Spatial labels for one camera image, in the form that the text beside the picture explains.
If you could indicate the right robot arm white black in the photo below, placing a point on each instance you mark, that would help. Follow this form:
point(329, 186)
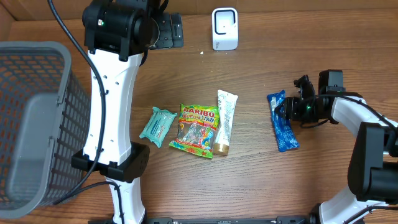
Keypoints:
point(372, 182)

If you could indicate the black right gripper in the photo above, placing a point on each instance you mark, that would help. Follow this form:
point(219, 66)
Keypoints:
point(291, 110)

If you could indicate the blue snack wrapper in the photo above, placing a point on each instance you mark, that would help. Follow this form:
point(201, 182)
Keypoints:
point(285, 137)

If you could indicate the white tube with gold cap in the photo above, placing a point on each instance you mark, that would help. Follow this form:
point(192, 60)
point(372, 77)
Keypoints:
point(226, 107)

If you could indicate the grey plastic basket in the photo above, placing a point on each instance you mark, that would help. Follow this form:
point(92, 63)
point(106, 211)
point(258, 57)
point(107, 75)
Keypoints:
point(45, 113)

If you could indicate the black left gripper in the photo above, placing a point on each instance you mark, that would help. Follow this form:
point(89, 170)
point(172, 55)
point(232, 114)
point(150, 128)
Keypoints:
point(172, 33)

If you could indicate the teal wet wipes pack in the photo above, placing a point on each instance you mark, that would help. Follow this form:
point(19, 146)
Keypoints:
point(158, 126)

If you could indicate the Haribo gummy candy bag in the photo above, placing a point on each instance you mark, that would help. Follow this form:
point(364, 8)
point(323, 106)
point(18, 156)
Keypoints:
point(197, 127)

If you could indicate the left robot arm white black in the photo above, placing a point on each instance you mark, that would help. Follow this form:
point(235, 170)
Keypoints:
point(118, 35)

